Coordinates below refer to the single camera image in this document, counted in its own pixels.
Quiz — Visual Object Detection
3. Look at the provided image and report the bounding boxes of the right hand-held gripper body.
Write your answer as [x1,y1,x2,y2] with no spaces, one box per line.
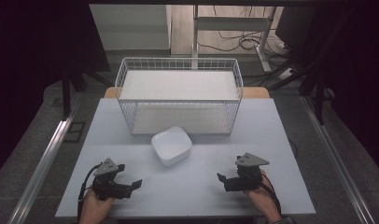
[222,151,271,192]

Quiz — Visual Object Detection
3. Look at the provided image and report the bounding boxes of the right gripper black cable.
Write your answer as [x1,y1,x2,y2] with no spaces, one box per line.
[260,173,283,216]

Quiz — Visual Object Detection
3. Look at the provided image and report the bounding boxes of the white square bowl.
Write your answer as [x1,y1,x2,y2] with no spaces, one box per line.
[150,125,193,167]

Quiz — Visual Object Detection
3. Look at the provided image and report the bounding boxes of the white wire storage rack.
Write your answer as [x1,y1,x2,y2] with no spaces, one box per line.
[114,57,245,137]

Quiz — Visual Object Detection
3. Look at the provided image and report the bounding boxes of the aluminium rail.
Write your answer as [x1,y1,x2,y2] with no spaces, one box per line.
[300,94,377,224]
[7,92,83,224]

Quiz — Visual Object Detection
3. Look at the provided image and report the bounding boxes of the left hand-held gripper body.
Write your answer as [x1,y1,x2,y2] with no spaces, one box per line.
[91,157,133,202]

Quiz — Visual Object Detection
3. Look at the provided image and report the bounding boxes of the white metal desk frame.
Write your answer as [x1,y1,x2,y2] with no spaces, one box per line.
[191,4,277,74]

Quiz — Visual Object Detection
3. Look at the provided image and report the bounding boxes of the white cabinet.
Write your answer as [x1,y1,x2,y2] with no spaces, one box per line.
[89,4,173,51]

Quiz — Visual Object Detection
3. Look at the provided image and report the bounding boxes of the white power strip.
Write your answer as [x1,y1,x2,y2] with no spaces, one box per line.
[278,66,296,81]

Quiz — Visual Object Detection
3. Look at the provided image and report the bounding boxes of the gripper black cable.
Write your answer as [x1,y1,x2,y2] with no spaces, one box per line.
[260,173,283,216]
[77,162,103,224]

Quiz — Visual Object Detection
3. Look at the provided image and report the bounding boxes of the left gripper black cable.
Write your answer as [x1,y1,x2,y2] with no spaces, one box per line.
[77,162,103,224]

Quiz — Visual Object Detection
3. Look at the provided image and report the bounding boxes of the black metal stand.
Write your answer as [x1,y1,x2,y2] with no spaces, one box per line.
[60,68,115,119]
[267,6,360,126]

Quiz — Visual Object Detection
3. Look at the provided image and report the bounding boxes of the person's left hand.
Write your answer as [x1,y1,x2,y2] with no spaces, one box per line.
[79,189,117,224]

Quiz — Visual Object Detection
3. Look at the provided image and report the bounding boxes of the dark floor socket cover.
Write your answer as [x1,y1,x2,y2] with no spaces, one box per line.
[63,120,87,144]

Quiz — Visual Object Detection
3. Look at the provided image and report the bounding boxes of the person's right hand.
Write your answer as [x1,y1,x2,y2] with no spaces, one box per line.
[243,169,283,223]

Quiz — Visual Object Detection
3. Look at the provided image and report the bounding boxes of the black floor cables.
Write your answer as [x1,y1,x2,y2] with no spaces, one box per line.
[198,5,292,61]

